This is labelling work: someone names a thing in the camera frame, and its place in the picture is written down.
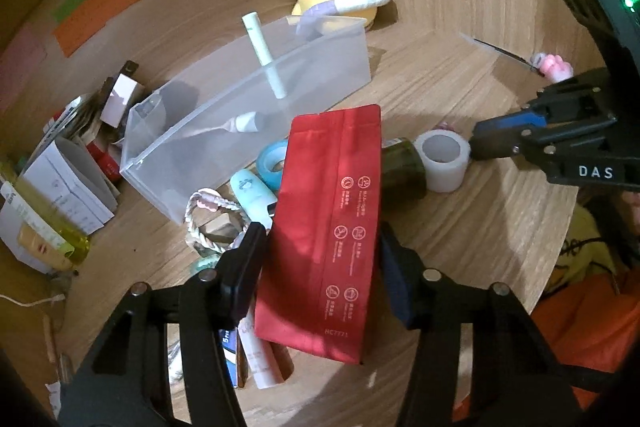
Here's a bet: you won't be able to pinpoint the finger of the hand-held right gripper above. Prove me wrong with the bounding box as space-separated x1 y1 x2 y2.
470 116 621 164
492 82 617 128

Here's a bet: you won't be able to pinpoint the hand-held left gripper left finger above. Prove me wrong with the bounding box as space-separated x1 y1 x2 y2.
60 222 271 427

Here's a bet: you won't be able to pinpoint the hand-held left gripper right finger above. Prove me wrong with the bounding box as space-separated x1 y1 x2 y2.
377 224 591 427

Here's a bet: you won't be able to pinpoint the white tape roll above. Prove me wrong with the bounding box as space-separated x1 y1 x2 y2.
414 129 472 194

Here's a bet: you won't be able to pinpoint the blue box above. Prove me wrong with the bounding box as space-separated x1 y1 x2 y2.
219 327 251 390

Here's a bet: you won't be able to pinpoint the pink white tube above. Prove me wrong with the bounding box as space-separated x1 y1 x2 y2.
237 312 283 390

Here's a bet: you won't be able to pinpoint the dark green jar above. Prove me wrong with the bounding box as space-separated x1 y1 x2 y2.
381 138 428 202

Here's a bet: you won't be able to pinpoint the red foil pouch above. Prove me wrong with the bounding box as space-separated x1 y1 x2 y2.
254 104 383 365

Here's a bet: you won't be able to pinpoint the clear plastic storage bin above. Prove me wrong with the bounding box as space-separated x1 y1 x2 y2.
119 14 373 225

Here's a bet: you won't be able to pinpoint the mint green round object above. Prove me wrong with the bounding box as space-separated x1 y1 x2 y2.
192 253 222 273

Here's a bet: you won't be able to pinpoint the small beige eraser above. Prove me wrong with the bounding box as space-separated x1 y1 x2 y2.
207 214 236 243

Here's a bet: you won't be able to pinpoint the black pen with pink topper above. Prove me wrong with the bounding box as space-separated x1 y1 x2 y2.
459 31 574 82

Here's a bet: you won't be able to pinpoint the mint green small bottle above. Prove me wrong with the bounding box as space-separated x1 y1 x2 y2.
230 169 278 228

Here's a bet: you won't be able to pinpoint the blue tape roll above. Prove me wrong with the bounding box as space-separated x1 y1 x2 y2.
256 141 291 192

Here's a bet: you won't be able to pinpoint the yellow printed clothing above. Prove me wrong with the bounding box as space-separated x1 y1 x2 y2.
550 202 621 293

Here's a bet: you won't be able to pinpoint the cream white tube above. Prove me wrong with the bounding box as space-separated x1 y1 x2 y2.
185 111 266 138

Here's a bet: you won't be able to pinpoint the yellow green spray bottle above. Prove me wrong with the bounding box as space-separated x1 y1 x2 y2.
0 159 92 265

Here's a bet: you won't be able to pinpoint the red box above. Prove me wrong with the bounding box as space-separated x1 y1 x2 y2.
85 139 121 182

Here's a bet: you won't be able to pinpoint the white folded carton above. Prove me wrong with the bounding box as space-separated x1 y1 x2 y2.
20 137 118 235

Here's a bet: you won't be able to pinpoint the orange clothing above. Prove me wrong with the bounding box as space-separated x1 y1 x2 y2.
450 272 640 427

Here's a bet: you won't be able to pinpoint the pinkish white box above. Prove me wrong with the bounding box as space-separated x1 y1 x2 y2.
100 62 143 128

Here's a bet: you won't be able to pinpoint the white stick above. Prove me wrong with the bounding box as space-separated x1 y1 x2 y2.
242 12 287 100

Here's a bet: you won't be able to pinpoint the silver foil packets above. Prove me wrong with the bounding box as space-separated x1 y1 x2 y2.
42 94 106 142

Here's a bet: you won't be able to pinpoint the orange paper note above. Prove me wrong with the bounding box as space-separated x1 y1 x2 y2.
52 0 170 58

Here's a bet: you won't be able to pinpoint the pink paper note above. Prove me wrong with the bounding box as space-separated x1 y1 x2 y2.
0 27 48 112

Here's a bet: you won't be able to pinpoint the braided rope bracelet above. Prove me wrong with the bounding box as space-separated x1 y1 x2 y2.
185 188 243 255

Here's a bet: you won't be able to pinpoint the white cable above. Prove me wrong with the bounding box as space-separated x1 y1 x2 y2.
0 294 66 308

